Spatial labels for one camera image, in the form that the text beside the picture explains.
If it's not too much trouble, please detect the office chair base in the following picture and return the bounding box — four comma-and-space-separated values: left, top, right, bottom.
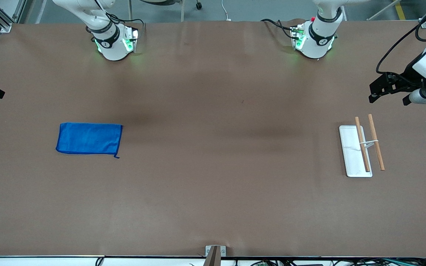
127, 0, 203, 22

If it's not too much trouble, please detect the black right base cable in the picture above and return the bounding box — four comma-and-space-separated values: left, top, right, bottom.
104, 13, 146, 30

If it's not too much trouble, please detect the white rack base plate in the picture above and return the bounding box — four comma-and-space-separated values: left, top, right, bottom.
339, 125, 373, 178

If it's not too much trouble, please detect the white floor cable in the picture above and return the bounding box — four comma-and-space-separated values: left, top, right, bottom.
221, 0, 232, 21

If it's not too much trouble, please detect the blue towel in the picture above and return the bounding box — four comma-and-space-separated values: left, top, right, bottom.
55, 122, 124, 159

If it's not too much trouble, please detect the black base cable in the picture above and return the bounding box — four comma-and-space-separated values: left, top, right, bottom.
260, 18, 295, 38
104, 13, 146, 30

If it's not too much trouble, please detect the brown table cover sheet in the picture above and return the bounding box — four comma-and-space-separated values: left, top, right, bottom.
0, 19, 426, 258

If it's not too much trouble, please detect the metal table edge bracket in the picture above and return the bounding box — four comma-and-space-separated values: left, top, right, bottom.
205, 245, 227, 258

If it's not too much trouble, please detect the black left base cable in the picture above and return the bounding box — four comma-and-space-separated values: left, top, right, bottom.
260, 18, 295, 38

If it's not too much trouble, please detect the wooden rack rod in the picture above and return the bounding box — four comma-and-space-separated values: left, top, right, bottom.
368, 113, 386, 171
354, 116, 371, 173

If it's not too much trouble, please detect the cable bundle under table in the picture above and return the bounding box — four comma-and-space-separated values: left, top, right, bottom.
235, 258, 426, 266

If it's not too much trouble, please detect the brown camera post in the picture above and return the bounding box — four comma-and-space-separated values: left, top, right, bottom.
203, 246, 221, 266

